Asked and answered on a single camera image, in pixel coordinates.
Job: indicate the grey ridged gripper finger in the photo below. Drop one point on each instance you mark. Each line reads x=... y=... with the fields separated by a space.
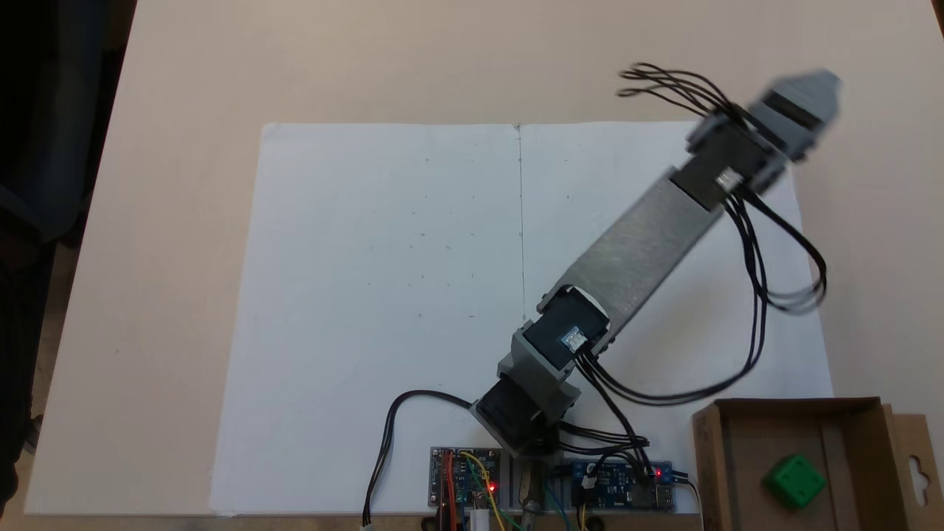
x=818 y=92

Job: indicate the green dice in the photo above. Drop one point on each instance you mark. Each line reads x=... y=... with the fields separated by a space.
x=795 y=481

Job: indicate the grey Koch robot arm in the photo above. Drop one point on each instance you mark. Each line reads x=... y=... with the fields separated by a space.
x=641 y=243

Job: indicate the brown cardboard box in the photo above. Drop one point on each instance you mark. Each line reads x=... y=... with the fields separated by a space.
x=737 y=464

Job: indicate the blue circuit board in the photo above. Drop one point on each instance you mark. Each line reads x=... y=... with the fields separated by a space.
x=623 y=487

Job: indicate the green circuit board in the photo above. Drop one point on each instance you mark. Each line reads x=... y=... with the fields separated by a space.
x=461 y=479

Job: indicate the white USB plug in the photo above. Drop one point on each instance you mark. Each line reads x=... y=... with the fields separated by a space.
x=480 y=521

